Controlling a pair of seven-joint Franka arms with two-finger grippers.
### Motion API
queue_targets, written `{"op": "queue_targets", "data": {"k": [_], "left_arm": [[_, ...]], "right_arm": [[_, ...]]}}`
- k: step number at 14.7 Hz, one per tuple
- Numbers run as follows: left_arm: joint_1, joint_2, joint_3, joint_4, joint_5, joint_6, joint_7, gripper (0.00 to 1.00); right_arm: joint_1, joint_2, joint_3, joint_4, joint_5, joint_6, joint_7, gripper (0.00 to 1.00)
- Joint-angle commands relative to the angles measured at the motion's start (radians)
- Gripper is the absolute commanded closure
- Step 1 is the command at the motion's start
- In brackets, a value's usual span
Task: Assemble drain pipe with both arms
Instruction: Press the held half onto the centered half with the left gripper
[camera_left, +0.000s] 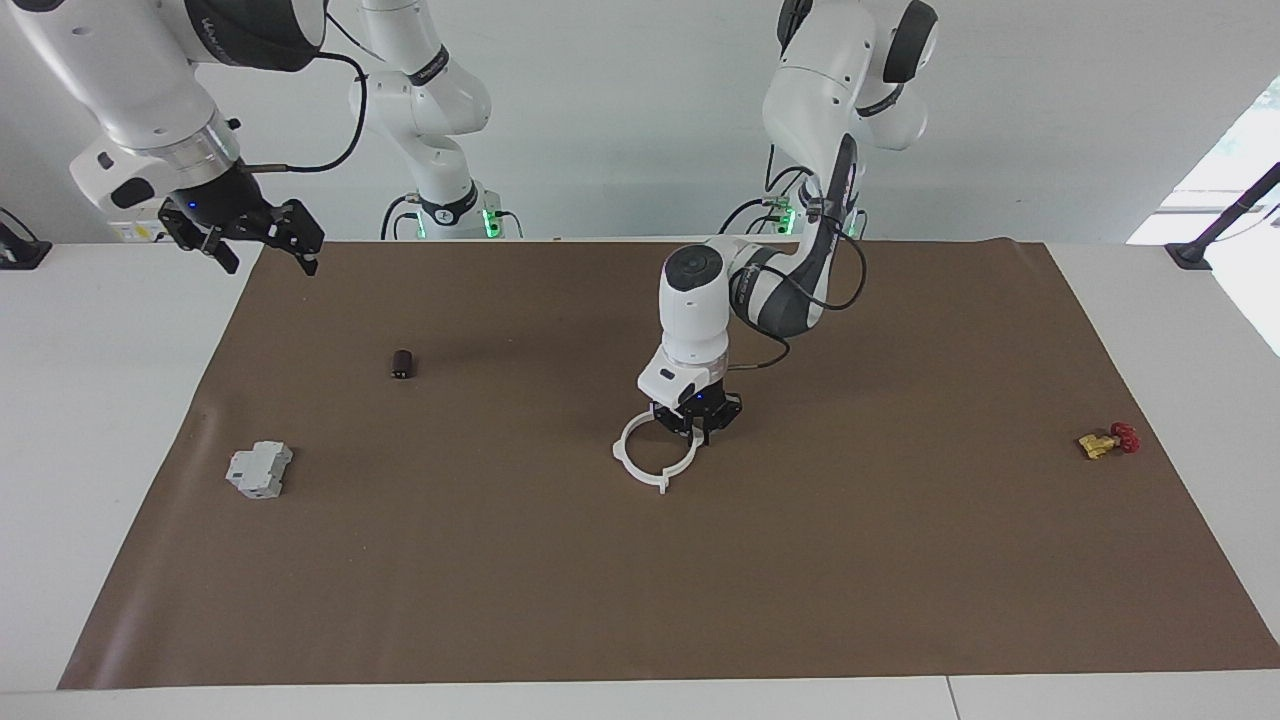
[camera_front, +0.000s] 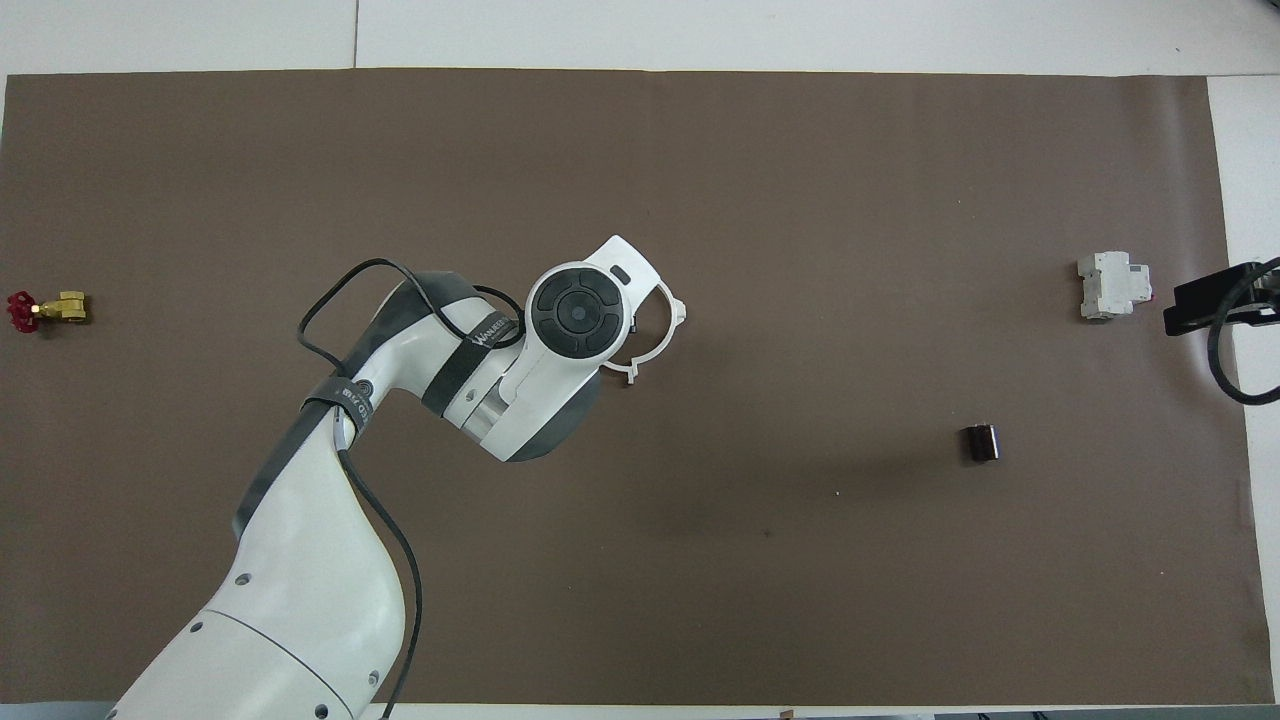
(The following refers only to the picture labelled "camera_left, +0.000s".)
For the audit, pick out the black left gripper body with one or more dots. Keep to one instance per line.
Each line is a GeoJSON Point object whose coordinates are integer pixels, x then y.
{"type": "Point", "coordinates": [712, 408]}

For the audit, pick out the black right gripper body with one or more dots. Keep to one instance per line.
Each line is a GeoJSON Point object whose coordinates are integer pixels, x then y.
{"type": "Point", "coordinates": [225, 205]}

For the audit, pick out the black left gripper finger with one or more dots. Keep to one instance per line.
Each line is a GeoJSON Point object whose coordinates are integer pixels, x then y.
{"type": "Point", "coordinates": [704, 437]}
{"type": "Point", "coordinates": [661, 415]}

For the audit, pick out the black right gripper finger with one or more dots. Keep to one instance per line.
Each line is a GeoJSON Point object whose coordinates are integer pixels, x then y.
{"type": "Point", "coordinates": [220, 250]}
{"type": "Point", "coordinates": [305, 232]}

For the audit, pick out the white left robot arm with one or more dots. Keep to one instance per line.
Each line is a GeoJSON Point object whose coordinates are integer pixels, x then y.
{"type": "Point", "coordinates": [695, 300]}

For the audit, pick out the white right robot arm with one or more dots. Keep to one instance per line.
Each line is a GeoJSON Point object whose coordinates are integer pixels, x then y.
{"type": "Point", "coordinates": [130, 80]}

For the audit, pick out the brown table mat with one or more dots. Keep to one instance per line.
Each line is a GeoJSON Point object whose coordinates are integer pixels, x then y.
{"type": "Point", "coordinates": [650, 580]}

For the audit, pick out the dark brown small cylinder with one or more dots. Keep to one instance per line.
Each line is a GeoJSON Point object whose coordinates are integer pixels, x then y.
{"type": "Point", "coordinates": [403, 364]}

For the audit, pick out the grey circuit breaker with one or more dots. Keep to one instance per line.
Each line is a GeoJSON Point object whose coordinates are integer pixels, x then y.
{"type": "Point", "coordinates": [258, 471]}

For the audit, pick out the black stand with pole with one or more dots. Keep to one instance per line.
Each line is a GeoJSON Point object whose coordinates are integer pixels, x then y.
{"type": "Point", "coordinates": [1190, 255]}

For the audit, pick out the white wall socket strip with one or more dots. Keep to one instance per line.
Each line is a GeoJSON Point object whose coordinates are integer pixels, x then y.
{"type": "Point", "coordinates": [135, 232]}

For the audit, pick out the black table clamp mount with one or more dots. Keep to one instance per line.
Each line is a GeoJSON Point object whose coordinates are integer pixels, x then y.
{"type": "Point", "coordinates": [20, 255]}

